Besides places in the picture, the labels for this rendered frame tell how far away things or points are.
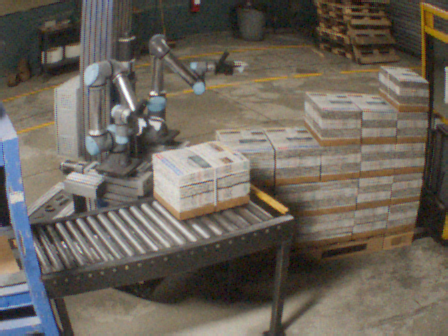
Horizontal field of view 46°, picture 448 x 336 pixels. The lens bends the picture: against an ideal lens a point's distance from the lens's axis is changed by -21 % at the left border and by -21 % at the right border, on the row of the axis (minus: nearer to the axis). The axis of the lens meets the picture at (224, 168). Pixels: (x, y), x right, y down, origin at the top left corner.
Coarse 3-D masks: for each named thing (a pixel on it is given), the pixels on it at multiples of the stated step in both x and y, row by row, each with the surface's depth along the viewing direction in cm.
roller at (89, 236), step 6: (78, 222) 296; (84, 222) 296; (84, 228) 289; (84, 234) 287; (90, 234) 284; (90, 240) 280; (96, 240) 280; (96, 246) 275; (96, 252) 273; (102, 252) 269; (102, 258) 266; (108, 258) 265
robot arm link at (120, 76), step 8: (112, 64) 326; (120, 64) 330; (120, 72) 328; (120, 80) 328; (128, 80) 331; (120, 88) 328; (128, 88) 328; (128, 96) 326; (128, 104) 326; (136, 104) 326
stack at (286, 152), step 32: (256, 128) 404; (288, 128) 406; (256, 160) 373; (288, 160) 378; (320, 160) 382; (352, 160) 385; (384, 160) 389; (288, 192) 385; (320, 192) 389; (352, 192) 393; (384, 192) 398; (320, 224) 398; (352, 224) 403; (384, 224) 409; (256, 256) 399; (320, 256) 409; (352, 256) 415
